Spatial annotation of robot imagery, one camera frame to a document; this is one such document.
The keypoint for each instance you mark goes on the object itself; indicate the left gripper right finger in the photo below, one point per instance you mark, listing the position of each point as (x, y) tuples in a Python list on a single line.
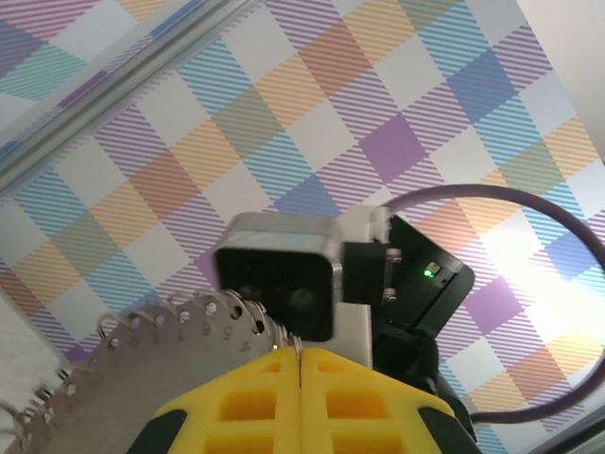
[(368, 425)]

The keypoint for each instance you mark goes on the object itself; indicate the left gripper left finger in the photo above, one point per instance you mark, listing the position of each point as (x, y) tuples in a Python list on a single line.
[(246, 425)]

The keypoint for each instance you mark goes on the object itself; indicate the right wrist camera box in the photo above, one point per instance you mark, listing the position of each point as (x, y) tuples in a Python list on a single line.
[(274, 269)]

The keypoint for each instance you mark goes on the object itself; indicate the aluminium corner post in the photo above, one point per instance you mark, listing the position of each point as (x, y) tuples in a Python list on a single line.
[(94, 97)]

